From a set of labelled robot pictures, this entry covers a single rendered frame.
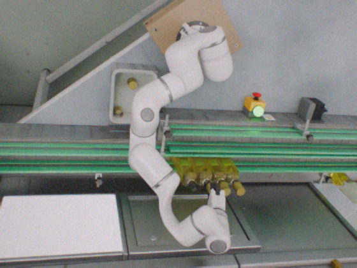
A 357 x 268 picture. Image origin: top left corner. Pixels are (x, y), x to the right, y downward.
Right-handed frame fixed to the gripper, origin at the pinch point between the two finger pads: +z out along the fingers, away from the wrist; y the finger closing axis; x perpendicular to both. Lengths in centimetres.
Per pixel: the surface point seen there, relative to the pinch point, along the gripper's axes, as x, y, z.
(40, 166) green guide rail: 64, -6, 8
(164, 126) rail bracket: 20.8, 14.7, 16.5
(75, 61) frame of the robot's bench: 72, 14, 82
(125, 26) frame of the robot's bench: 49, 34, 88
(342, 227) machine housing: -57, -16, 13
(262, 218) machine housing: -24.1, -17.1, 11.9
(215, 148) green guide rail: -1.2, 5.1, 24.2
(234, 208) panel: -11.5, -13.1, 10.4
